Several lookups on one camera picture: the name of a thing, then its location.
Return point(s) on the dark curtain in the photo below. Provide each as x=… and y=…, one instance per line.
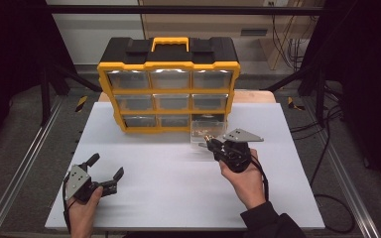
x=370, y=82
x=10, y=66

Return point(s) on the wooden table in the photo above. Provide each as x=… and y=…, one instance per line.
x=254, y=96

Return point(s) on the small brass fitting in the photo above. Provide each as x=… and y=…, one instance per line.
x=207, y=137

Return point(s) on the yellow black organizer cabinet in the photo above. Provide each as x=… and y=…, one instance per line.
x=168, y=53

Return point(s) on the yellow black floor tape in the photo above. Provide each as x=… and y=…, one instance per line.
x=81, y=103
x=294, y=104

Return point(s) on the clear plastic drawer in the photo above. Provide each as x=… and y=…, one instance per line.
x=216, y=127

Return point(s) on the heap of brass parts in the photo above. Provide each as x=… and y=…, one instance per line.
x=200, y=132

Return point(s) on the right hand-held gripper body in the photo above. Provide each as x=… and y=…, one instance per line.
x=234, y=153

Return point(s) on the person's right hand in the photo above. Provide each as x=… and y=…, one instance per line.
x=244, y=185

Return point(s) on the black metal stand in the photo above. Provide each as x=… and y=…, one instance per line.
x=320, y=92
x=46, y=92

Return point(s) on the set of clear drawers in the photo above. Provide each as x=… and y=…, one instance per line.
x=170, y=81

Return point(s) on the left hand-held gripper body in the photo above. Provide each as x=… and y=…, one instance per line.
x=77, y=181

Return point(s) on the aluminium rail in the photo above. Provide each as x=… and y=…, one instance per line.
x=16, y=178
x=347, y=185

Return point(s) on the person's left hand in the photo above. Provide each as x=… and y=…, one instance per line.
x=84, y=211

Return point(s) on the black metal frame bar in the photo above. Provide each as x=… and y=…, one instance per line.
x=178, y=10

